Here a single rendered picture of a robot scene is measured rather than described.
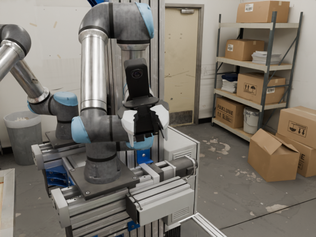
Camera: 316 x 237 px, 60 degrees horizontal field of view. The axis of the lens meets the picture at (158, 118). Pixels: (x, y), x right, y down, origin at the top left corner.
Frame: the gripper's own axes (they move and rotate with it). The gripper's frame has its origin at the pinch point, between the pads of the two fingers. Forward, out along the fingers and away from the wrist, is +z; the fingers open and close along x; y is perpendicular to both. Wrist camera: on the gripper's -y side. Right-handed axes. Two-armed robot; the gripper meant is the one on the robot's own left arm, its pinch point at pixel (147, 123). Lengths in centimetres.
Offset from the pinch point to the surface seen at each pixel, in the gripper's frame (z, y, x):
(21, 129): -305, 95, 149
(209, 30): -438, 19, -151
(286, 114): -272, 126, -194
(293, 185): -213, 193, -170
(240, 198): -198, 183, -97
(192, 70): -436, 82, -113
